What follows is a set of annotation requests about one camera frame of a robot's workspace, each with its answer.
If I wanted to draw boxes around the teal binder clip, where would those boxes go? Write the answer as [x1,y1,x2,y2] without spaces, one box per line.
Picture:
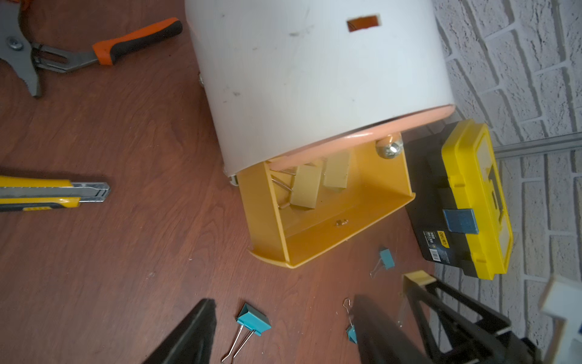
[369,249,395,279]
[221,303,272,363]
[343,297,358,344]

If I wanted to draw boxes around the yellow binder clip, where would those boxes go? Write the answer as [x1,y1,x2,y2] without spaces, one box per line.
[323,150,351,189]
[398,270,437,325]
[271,165,322,209]

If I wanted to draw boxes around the orange handled pliers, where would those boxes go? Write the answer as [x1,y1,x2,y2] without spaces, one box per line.
[0,0,183,99]

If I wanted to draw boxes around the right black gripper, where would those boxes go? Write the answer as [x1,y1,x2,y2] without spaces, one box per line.
[406,279,541,363]

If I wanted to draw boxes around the yellow utility knife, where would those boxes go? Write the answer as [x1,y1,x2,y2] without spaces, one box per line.
[1,176,111,212]

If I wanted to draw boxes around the yellow black toolbox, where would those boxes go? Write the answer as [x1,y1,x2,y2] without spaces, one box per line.
[406,120,514,280]

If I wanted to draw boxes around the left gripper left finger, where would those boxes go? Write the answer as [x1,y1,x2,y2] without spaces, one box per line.
[143,298,217,364]

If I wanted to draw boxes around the orange top drawer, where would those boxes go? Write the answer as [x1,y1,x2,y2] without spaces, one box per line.
[268,105,456,171]

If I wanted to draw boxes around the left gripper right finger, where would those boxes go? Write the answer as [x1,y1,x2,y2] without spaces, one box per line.
[352,294,432,363]

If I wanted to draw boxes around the white round drawer cabinet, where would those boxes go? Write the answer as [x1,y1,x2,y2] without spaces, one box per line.
[185,1,455,176]

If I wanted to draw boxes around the yellow drawer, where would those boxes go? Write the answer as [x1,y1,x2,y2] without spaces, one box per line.
[236,143,415,268]

